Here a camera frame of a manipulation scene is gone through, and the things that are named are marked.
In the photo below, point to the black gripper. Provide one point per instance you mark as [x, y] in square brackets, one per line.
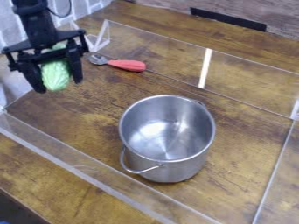
[47, 44]

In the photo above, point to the green bumpy toy vegetable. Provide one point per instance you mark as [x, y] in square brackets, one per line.
[55, 74]

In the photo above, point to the silver metal pot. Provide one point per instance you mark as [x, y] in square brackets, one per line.
[167, 131]

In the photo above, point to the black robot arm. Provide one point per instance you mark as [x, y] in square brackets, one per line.
[30, 4]

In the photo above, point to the red handled metal spoon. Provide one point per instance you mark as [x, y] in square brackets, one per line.
[130, 65]

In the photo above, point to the black strip on wall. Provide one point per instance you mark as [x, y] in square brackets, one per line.
[229, 19]

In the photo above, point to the clear acrylic enclosure panel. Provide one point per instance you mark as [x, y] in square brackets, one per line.
[166, 209]

